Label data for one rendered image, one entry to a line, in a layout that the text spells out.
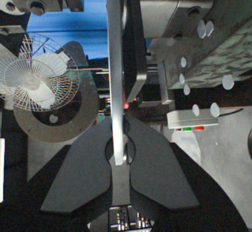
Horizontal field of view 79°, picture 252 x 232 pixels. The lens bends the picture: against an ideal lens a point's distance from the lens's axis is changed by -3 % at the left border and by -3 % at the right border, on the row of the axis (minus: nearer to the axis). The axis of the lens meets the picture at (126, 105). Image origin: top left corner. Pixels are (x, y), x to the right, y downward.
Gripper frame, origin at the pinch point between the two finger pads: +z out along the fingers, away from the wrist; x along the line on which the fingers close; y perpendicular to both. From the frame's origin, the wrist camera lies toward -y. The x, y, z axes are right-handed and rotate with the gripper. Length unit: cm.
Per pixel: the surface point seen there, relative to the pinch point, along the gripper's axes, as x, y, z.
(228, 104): 33.5, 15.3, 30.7
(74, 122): -45, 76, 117
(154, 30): 6.1, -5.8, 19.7
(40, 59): -48, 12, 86
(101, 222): -86, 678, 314
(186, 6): 9.9, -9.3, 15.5
